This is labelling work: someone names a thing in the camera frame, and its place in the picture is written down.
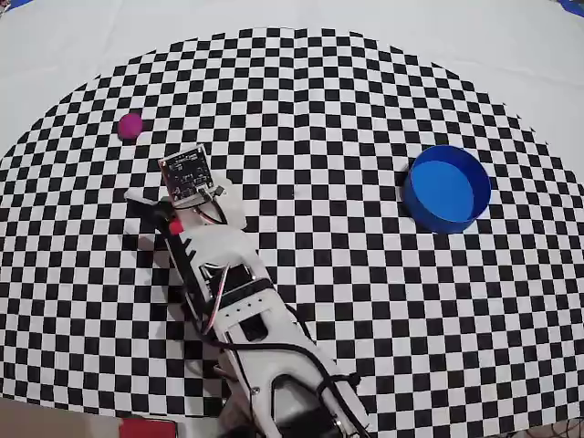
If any red white servo wire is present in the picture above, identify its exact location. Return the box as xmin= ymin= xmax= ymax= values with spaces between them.
xmin=200 ymin=263 xmax=230 ymax=337

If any red flat box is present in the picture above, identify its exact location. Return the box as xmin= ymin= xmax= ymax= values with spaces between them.
xmin=119 ymin=418 xmax=177 ymax=438

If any pink faceted ball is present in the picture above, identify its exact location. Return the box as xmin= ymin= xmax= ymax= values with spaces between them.
xmin=117 ymin=111 xmax=144 ymax=142

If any black camera circuit board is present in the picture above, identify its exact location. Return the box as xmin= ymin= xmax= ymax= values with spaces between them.
xmin=157 ymin=142 xmax=216 ymax=207

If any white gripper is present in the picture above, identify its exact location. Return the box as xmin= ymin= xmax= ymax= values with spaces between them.
xmin=123 ymin=178 xmax=248 ymax=229

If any blue round box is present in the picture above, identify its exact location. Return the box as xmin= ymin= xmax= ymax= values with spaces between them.
xmin=401 ymin=144 xmax=493 ymax=235

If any black white checkered mat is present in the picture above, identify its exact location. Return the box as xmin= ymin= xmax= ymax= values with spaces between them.
xmin=0 ymin=0 xmax=584 ymax=434

